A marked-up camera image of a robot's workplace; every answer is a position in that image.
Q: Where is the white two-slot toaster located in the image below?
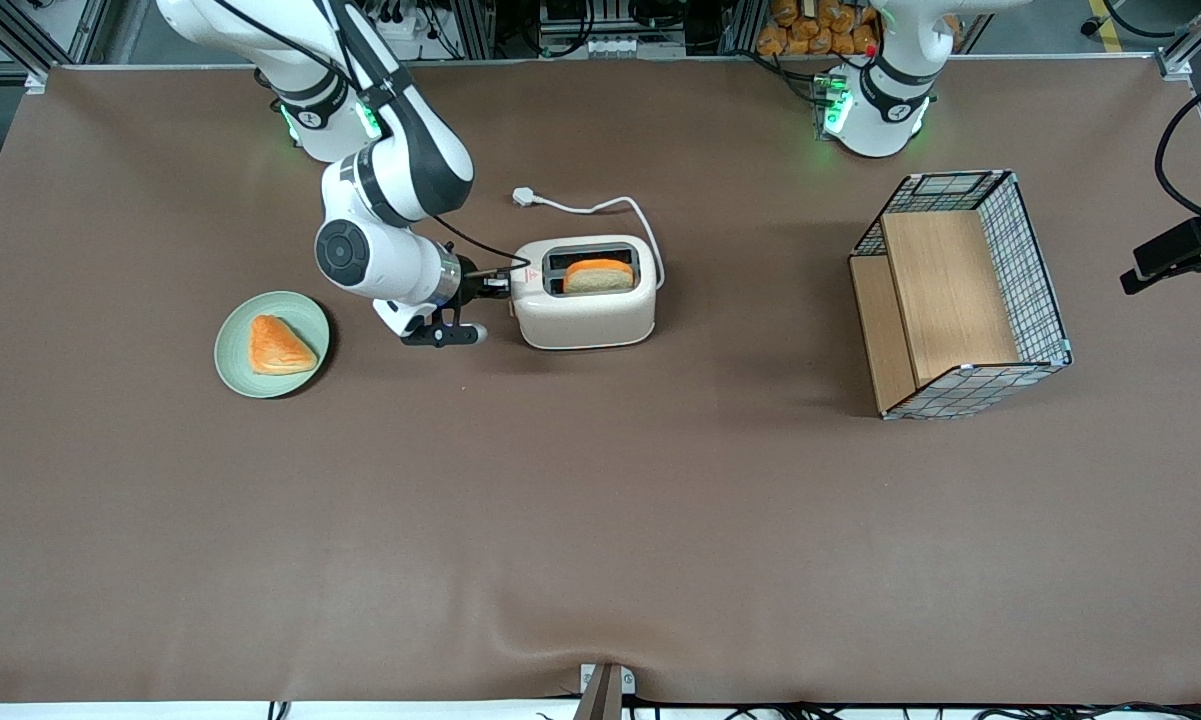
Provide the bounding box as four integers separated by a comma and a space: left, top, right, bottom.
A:
508, 236, 658, 351

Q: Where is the toast bread slice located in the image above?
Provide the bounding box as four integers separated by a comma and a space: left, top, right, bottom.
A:
563, 259, 636, 295

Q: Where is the light green round plate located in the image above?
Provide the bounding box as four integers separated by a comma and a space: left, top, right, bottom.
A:
214, 291, 331, 399

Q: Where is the triangular orange pastry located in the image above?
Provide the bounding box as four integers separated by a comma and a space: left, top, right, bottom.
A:
249, 315, 319, 377

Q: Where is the wooden two-step shelf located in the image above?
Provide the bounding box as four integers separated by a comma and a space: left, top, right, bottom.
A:
850, 210, 1021, 413

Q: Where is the brown table cover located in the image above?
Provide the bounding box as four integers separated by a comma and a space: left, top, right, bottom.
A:
0, 55, 1201, 706

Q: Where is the white power strip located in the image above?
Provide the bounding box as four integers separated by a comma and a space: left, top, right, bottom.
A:
365, 10, 421, 41

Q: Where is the bag of orange bread rolls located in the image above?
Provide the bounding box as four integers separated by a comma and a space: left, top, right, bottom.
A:
757, 0, 879, 58

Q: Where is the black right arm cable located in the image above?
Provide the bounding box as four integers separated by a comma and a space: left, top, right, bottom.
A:
310, 0, 533, 276

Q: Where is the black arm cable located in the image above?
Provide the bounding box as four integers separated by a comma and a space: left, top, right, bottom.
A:
310, 0, 533, 276
1155, 75, 1201, 226

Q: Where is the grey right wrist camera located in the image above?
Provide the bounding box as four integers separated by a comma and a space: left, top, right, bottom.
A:
373, 298, 488, 349

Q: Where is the white toaster power cable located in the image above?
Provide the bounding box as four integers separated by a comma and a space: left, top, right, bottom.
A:
512, 187, 666, 291

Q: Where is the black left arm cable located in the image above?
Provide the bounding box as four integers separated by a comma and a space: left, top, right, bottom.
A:
1155, 75, 1201, 226

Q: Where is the aluminium frame profile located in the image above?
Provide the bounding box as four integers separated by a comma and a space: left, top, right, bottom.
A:
1155, 0, 1201, 81
0, 0, 111, 96

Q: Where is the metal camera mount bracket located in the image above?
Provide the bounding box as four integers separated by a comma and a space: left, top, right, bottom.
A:
578, 662, 636, 720

